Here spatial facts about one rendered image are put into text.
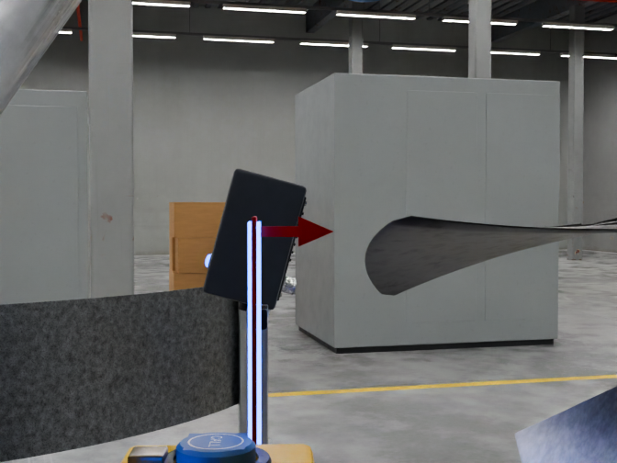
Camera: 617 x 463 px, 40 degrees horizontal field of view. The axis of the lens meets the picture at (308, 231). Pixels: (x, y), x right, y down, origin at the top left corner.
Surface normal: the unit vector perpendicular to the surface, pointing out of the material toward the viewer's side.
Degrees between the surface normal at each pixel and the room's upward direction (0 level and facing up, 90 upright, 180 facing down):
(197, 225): 90
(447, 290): 90
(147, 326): 90
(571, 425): 55
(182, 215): 90
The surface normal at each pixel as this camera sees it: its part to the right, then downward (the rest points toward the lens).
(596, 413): -0.66, -0.55
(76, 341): 0.64, 0.03
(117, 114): 0.24, 0.03
